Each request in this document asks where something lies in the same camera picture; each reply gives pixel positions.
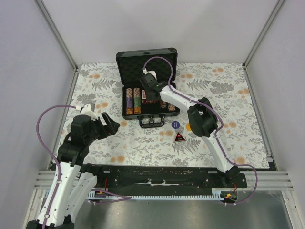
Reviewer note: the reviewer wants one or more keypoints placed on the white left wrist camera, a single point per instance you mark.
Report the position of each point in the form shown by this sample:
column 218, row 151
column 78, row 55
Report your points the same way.
column 88, row 109

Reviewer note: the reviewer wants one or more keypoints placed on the aluminium frame post left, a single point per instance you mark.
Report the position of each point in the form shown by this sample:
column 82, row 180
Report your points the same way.
column 56, row 33

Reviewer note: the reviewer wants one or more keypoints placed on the red card deck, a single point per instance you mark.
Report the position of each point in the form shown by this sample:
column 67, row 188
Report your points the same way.
column 143, row 94

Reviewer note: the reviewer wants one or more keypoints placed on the yellow big blind button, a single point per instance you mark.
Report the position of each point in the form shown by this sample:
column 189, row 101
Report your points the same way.
column 188, row 127

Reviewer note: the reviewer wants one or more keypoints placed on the aluminium frame post right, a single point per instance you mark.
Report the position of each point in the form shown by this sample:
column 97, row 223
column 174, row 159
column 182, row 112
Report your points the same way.
column 266, row 27

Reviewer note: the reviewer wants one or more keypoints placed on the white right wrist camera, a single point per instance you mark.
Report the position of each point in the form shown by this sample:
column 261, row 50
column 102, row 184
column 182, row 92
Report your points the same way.
column 145, row 71

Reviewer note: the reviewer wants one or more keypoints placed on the rightmost poker chip row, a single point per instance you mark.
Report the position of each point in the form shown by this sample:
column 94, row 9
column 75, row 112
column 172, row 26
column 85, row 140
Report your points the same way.
column 171, row 108

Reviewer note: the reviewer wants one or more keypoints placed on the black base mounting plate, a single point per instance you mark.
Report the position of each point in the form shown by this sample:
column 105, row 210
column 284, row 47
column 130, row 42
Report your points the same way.
column 111, row 176

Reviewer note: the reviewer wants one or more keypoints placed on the red triangular all-in button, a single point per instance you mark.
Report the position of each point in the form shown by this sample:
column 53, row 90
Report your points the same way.
column 179, row 138

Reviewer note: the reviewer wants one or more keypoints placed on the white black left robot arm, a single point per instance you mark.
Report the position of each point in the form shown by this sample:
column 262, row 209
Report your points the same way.
column 71, row 185

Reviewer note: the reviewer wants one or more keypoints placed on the black poker set case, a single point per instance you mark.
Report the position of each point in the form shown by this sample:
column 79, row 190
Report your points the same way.
column 130, row 65

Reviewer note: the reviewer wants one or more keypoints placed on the aluminium front rail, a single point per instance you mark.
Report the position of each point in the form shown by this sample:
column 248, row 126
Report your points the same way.
column 267, row 180

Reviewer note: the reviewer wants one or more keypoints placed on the aluminium frame post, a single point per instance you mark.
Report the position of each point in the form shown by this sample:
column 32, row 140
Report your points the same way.
column 266, row 27
column 56, row 33

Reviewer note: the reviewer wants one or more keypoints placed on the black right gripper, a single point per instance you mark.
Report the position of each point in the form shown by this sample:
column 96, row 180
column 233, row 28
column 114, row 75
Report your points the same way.
column 147, row 96

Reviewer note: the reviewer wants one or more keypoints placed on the floral patterned table mat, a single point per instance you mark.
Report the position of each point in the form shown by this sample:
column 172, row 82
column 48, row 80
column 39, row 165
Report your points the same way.
column 224, row 84

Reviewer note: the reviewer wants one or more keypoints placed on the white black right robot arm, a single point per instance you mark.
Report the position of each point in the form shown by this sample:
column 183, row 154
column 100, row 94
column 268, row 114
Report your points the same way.
column 203, row 123

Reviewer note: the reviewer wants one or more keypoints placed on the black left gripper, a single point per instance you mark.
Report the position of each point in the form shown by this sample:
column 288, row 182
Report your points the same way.
column 106, row 131

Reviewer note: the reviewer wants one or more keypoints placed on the blue small blind button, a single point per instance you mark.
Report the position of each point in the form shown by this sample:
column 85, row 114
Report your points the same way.
column 175, row 125

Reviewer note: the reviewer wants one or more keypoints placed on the poker chip row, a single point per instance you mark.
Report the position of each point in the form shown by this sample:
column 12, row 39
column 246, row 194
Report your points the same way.
column 137, row 101
column 163, row 104
column 129, row 101
column 171, row 108

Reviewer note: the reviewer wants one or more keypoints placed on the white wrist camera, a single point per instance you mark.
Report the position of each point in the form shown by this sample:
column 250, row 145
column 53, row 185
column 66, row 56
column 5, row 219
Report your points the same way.
column 88, row 109
column 145, row 71

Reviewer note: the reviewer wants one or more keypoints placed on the leftmost poker chip row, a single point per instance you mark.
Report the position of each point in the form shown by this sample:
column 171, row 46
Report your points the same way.
column 129, row 101

